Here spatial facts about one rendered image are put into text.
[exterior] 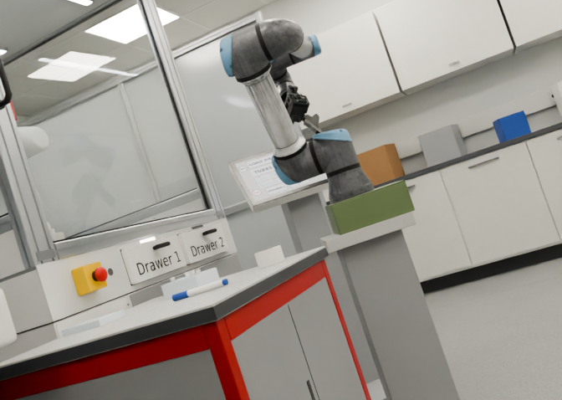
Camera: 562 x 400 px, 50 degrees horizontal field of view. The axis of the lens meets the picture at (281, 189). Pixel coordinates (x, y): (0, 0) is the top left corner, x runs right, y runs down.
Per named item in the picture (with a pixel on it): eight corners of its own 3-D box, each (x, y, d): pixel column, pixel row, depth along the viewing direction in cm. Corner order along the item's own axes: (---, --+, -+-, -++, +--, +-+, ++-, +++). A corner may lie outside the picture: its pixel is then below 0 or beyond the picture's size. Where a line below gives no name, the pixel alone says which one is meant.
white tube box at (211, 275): (220, 281, 155) (216, 267, 155) (199, 289, 148) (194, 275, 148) (186, 290, 161) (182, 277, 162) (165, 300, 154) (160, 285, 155)
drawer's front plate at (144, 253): (187, 265, 204) (177, 234, 205) (135, 284, 177) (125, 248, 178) (182, 266, 205) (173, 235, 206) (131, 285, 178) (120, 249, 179)
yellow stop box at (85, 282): (109, 285, 163) (102, 259, 163) (92, 291, 156) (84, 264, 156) (95, 289, 165) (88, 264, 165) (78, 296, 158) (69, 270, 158)
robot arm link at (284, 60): (283, 36, 216) (294, 59, 224) (255, 48, 219) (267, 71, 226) (285, 48, 211) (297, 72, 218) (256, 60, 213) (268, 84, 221)
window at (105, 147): (209, 209, 236) (135, -18, 242) (49, 243, 157) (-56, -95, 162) (207, 210, 237) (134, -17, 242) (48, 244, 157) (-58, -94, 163)
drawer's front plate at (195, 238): (229, 249, 233) (220, 223, 234) (191, 264, 207) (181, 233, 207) (226, 251, 234) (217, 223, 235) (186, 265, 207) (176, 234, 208)
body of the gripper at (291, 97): (290, 102, 206) (282, 84, 214) (283, 123, 211) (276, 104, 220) (311, 105, 208) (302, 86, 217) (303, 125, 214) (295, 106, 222)
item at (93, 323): (125, 315, 145) (124, 309, 145) (100, 325, 137) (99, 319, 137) (89, 326, 150) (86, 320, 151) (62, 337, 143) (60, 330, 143)
